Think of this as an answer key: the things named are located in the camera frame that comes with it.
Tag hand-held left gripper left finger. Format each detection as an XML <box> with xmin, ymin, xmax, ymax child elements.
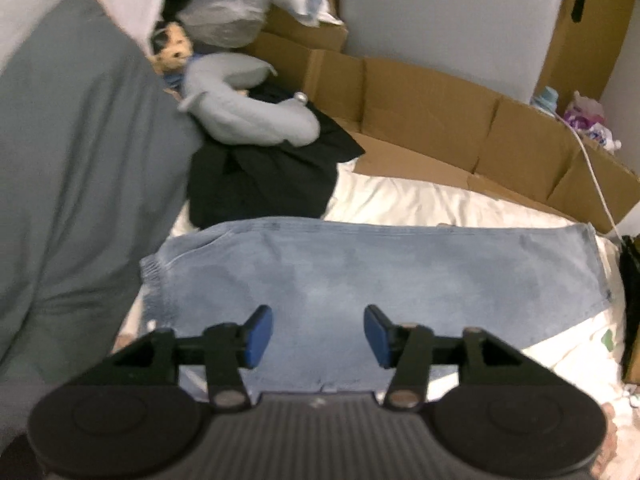
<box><xmin>107</xmin><ymin>304</ymin><xmax>275</xmax><ymax>411</ymax></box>

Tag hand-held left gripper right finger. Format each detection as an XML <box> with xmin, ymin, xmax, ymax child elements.
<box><xmin>363</xmin><ymin>304</ymin><xmax>552</xmax><ymax>410</ymax></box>

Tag faded blue jeans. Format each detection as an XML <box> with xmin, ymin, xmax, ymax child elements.
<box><xmin>139</xmin><ymin>216</ymin><xmax>614</xmax><ymax>396</ymax></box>

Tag cream bear-print bed sheet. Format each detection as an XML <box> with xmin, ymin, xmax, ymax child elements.
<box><xmin>112</xmin><ymin>157</ymin><xmax>640</xmax><ymax>480</ymax></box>

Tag grey neck pillow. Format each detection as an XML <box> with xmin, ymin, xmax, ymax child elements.
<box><xmin>177</xmin><ymin>52</ymin><xmax>321</xmax><ymax>148</ymax></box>

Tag flattened cardboard sheet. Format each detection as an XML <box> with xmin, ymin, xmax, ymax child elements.
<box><xmin>245</xmin><ymin>7</ymin><xmax>640</xmax><ymax>235</ymax></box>

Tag grey blanket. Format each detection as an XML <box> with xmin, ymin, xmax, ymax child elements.
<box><xmin>0</xmin><ymin>0</ymin><xmax>203</xmax><ymax>386</ymax></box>

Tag pale blue bottle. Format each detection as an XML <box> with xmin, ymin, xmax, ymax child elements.
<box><xmin>530</xmin><ymin>86</ymin><xmax>560</xmax><ymax>113</ymax></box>

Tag dark-haired doll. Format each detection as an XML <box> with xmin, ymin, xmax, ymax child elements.
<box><xmin>149</xmin><ymin>20</ymin><xmax>196</xmax><ymax>77</ymax></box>

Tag clear plastic bag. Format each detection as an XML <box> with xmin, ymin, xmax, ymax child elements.
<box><xmin>177</xmin><ymin>0</ymin><xmax>273</xmax><ymax>50</ymax></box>

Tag white cable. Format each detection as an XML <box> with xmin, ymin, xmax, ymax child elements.
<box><xmin>555</xmin><ymin>110</ymin><xmax>626</xmax><ymax>246</ymax></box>

